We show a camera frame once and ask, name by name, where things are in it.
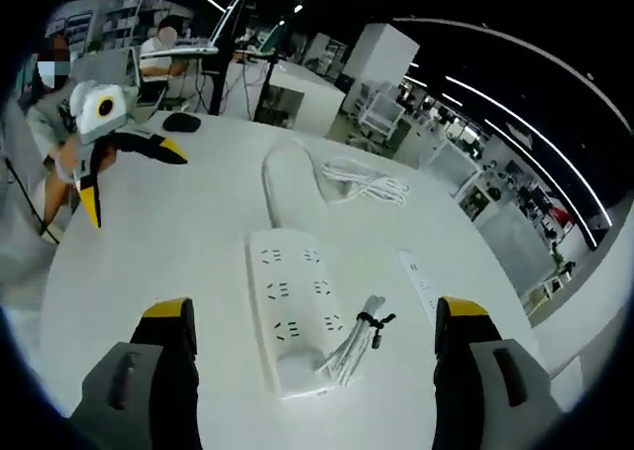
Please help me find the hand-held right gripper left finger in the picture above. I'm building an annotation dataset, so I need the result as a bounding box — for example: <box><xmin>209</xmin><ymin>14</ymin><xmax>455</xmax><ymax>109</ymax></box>
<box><xmin>68</xmin><ymin>296</ymin><xmax>203</xmax><ymax>450</ymax></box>

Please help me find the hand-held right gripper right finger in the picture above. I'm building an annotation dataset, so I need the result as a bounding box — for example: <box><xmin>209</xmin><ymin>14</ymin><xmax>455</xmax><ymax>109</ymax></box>
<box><xmin>431</xmin><ymin>294</ymin><xmax>571</xmax><ymax>450</ymax></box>

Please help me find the white charger cable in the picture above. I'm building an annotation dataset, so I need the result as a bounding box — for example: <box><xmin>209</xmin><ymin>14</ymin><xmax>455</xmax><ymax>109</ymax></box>
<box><xmin>313</xmin><ymin>293</ymin><xmax>398</xmax><ymax>388</ymax></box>

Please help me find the white charger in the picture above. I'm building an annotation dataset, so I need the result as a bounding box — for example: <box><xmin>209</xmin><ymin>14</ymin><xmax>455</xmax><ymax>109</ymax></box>
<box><xmin>275</xmin><ymin>349</ymin><xmax>339</xmax><ymax>397</ymax></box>

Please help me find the white power strip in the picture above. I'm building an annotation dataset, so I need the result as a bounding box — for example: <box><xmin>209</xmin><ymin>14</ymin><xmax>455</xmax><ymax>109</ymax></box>
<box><xmin>244</xmin><ymin>228</ymin><xmax>367</xmax><ymax>401</ymax></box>

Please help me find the white desk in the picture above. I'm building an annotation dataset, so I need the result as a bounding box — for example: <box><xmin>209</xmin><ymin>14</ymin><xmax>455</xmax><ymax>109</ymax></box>
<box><xmin>38</xmin><ymin>108</ymin><xmax>585</xmax><ymax>450</ymax></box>

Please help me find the white built-in socket strip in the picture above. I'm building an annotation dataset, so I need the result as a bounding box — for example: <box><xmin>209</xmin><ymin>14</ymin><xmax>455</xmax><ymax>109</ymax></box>
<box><xmin>397</xmin><ymin>249</ymin><xmax>441</xmax><ymax>325</ymax></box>

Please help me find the person's left hand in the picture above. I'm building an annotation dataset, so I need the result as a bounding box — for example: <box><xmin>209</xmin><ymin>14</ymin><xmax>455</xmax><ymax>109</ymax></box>
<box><xmin>54</xmin><ymin>139</ymin><xmax>83</xmax><ymax>171</ymax></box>

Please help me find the black computer mouse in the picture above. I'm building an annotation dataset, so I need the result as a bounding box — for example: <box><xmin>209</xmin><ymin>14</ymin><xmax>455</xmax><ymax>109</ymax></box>
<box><xmin>162</xmin><ymin>112</ymin><xmax>202</xmax><ymax>134</ymax></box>

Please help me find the person's torso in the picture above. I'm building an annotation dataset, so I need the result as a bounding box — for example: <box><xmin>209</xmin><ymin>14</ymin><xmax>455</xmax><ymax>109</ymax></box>
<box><xmin>19</xmin><ymin>33</ymin><xmax>83</xmax><ymax>159</ymax></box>

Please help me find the white shelf unit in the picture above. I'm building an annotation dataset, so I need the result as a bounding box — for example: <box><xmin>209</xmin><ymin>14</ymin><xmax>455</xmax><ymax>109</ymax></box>
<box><xmin>98</xmin><ymin>0</ymin><xmax>145</xmax><ymax>51</ymax></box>

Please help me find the laptop on raised stand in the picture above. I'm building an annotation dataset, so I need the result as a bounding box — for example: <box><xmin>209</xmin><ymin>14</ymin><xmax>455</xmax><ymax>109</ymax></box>
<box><xmin>140</xmin><ymin>0</ymin><xmax>251</xmax><ymax>117</ymax></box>

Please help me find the white low cabinet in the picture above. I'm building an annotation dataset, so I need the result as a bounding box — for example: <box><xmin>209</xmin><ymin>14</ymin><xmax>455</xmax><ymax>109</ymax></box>
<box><xmin>255</xmin><ymin>61</ymin><xmax>348</xmax><ymax>138</ymax></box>

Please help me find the thin black cable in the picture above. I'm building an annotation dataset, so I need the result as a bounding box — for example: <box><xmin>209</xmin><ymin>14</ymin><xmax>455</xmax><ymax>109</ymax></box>
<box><xmin>0</xmin><ymin>155</ymin><xmax>61</xmax><ymax>246</ymax></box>

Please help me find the white power strip cable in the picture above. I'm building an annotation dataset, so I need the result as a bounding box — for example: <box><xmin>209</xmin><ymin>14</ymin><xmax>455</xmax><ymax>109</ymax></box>
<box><xmin>260</xmin><ymin>139</ymin><xmax>334</xmax><ymax>234</ymax></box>

